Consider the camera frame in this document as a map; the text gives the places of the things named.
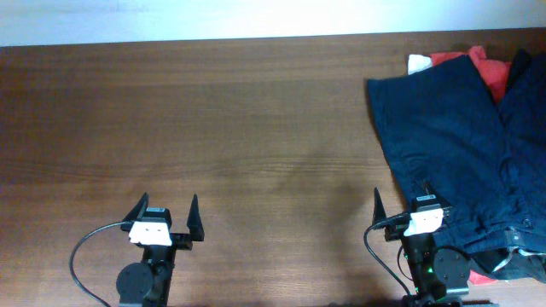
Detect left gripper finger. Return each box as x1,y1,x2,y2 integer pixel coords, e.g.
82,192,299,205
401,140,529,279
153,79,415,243
123,193,148,222
187,194,205,241

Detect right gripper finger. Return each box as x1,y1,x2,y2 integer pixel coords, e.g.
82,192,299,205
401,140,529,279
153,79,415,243
420,181,448,209
372,188,387,224

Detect navy blue shorts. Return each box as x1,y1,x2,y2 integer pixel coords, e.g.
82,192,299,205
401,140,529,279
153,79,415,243
367,50,545,281

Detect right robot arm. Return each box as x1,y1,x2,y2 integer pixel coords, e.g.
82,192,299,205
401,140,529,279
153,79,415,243
363,184,470,306

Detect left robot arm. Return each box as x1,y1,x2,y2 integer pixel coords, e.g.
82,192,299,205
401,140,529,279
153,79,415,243
116,194,205,307

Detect white cloth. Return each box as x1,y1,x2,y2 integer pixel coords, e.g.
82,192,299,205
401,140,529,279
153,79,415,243
407,55,433,75

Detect red garment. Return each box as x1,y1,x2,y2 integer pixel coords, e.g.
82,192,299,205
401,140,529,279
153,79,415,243
430,46,511,104

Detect right black cable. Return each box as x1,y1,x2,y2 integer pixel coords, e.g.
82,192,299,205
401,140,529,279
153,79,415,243
363,212,413,298

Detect black cable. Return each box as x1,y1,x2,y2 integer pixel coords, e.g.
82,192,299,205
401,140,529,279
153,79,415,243
69,221,129,307
363,212,413,298

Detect left black cable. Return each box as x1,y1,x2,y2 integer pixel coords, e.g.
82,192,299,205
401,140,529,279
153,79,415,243
69,221,129,307

